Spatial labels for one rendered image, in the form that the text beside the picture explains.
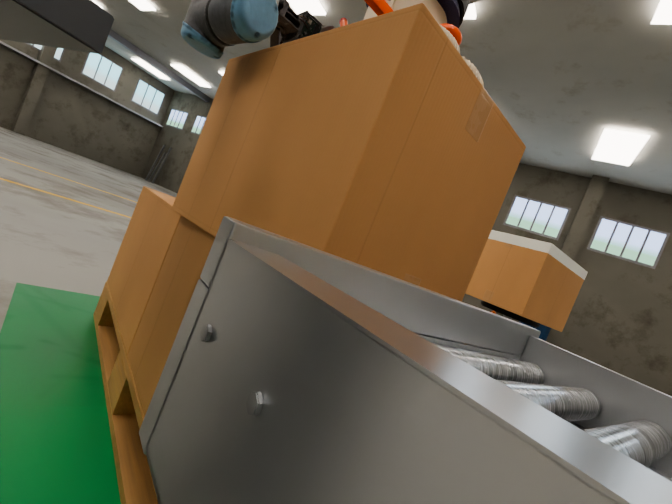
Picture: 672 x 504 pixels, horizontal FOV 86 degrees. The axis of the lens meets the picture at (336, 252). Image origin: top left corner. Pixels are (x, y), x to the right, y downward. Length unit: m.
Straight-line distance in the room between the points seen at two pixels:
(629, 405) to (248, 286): 0.66
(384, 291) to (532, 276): 1.71
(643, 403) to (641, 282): 8.66
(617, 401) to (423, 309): 0.40
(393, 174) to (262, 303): 0.33
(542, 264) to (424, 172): 1.58
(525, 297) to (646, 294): 7.38
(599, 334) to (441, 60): 8.82
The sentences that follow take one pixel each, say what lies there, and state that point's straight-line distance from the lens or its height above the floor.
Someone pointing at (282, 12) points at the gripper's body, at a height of 1.07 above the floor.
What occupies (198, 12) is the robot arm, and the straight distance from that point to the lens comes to 0.91.
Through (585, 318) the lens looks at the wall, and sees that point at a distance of 9.21.
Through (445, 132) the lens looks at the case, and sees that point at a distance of 0.60.
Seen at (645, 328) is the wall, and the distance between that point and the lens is 9.38.
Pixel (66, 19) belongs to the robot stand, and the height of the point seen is 0.72.
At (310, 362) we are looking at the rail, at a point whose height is 0.57.
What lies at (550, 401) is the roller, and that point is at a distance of 0.55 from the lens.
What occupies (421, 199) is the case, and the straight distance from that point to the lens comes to 0.57.
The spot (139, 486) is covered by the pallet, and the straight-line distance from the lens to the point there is 0.94.
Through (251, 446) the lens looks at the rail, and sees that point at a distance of 0.23.
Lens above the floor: 0.63
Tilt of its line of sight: 2 degrees down
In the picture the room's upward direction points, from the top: 22 degrees clockwise
